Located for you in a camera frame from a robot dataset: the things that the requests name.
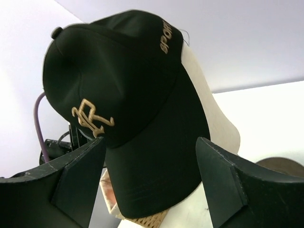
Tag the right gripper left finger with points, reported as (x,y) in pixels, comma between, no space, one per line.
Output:
(57,194)

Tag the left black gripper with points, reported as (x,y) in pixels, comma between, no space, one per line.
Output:
(67,142)

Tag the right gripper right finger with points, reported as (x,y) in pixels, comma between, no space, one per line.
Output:
(242,194)

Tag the cream mannequin head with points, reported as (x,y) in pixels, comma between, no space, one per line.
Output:
(193,212)

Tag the wicker basket with liner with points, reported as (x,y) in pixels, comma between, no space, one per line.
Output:
(132,208)

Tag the black baseball cap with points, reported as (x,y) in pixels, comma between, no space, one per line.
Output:
(121,78)

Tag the dark wooden mannequin stand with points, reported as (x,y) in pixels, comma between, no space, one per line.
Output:
(283,165)

